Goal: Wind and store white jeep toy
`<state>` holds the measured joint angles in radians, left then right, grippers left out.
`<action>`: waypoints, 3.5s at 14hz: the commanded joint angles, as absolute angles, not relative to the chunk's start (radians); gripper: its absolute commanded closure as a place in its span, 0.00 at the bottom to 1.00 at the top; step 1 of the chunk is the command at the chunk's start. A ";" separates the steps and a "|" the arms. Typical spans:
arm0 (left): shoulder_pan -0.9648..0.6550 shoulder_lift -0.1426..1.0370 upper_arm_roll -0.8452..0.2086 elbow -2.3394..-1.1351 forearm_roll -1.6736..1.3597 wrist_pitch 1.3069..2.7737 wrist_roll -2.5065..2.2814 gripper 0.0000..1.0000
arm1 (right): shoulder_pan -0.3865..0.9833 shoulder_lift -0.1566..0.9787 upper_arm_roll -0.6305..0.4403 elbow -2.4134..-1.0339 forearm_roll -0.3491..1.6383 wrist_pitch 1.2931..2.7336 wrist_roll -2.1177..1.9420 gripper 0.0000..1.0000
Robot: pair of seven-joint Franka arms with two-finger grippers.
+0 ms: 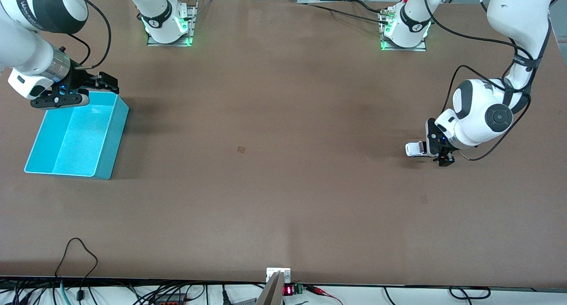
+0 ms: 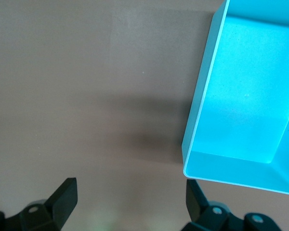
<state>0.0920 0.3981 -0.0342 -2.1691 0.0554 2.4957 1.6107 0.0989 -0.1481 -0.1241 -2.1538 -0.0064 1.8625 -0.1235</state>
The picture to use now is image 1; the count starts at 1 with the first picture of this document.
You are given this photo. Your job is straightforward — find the white jeep toy black roof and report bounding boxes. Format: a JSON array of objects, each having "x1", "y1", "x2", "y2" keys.
[{"x1": 405, "y1": 141, "x2": 428, "y2": 158}]

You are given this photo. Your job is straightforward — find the turquoise plastic bin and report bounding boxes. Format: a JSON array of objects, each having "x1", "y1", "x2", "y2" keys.
[{"x1": 24, "y1": 92, "x2": 129, "y2": 180}]

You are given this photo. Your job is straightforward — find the red clip lead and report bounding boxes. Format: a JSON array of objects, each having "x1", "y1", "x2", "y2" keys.
[{"x1": 306, "y1": 285, "x2": 344, "y2": 305}]

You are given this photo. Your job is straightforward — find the black box orange connectors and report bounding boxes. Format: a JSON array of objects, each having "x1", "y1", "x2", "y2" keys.
[{"x1": 155, "y1": 294, "x2": 187, "y2": 305}]

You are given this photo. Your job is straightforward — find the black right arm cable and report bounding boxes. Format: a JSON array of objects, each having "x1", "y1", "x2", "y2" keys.
[{"x1": 55, "y1": 0, "x2": 112, "y2": 70}]

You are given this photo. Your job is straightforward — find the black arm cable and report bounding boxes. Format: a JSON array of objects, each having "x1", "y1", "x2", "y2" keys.
[
  {"x1": 423, "y1": 0, "x2": 552, "y2": 161},
  {"x1": 55, "y1": 0, "x2": 112, "y2": 70}
]

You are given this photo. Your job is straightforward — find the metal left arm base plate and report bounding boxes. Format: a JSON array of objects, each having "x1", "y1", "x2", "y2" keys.
[{"x1": 379, "y1": 8, "x2": 428, "y2": 52}]

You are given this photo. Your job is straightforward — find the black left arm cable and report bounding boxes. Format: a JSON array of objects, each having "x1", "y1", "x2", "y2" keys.
[{"x1": 423, "y1": 0, "x2": 552, "y2": 161}]

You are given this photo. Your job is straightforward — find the black coiled cable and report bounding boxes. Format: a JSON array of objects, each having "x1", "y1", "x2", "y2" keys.
[{"x1": 449, "y1": 286, "x2": 491, "y2": 300}]

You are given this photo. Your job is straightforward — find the thin black table cable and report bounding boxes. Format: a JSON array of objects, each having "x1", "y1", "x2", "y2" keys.
[{"x1": 350, "y1": 0, "x2": 386, "y2": 14}]

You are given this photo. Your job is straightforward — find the thick black table cable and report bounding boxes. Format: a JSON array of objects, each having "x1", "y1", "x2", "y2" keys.
[{"x1": 306, "y1": 3, "x2": 390, "y2": 25}]

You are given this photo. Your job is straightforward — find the black looped cable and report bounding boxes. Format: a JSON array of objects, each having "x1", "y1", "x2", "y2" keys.
[{"x1": 55, "y1": 238, "x2": 99, "y2": 302}]

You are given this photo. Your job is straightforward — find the white mount bracket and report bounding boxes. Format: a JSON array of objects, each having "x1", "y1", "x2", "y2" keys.
[{"x1": 266, "y1": 268, "x2": 291, "y2": 283}]

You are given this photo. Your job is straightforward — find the grey aluminium post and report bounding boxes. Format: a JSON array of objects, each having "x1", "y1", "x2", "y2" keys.
[{"x1": 256, "y1": 272, "x2": 285, "y2": 305}]

